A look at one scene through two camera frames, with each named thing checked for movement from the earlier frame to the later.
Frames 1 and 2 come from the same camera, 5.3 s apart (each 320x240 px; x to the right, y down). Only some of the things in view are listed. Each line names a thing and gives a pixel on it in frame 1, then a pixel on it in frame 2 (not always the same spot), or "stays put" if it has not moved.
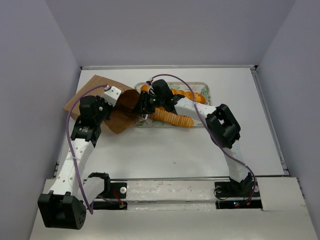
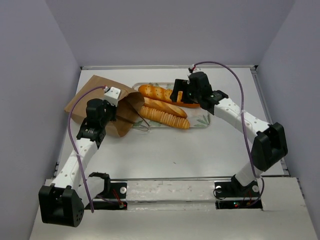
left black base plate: (117, 190) stays put
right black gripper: (142, 107) to (179, 85)
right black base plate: (248, 188) stays put
